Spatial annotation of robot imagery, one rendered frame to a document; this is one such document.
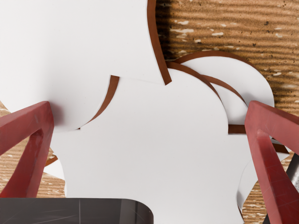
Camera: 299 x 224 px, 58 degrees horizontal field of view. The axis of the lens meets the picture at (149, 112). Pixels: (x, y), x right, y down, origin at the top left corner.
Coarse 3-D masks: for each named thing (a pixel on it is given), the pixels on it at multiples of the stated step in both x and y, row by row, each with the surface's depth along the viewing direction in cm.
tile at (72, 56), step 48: (0, 0) 12; (48, 0) 11; (96, 0) 10; (144, 0) 10; (0, 48) 13; (48, 48) 12; (96, 48) 11; (144, 48) 10; (0, 96) 14; (48, 96) 13; (96, 96) 12
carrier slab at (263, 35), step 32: (160, 0) 16; (192, 0) 16; (224, 0) 16; (256, 0) 16; (288, 0) 16; (160, 32) 17; (192, 32) 17; (224, 32) 17; (256, 32) 17; (288, 32) 17; (256, 64) 18; (288, 64) 18; (288, 96) 20; (0, 160) 24; (288, 160) 23; (0, 192) 26; (64, 192) 26; (256, 192) 25
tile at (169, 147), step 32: (128, 96) 13; (160, 96) 13; (192, 96) 13; (96, 128) 14; (128, 128) 14; (160, 128) 14; (192, 128) 14; (224, 128) 14; (64, 160) 15; (96, 160) 15; (128, 160) 15; (160, 160) 15; (192, 160) 15; (224, 160) 15; (96, 192) 17; (128, 192) 17; (160, 192) 17; (192, 192) 17; (224, 192) 17
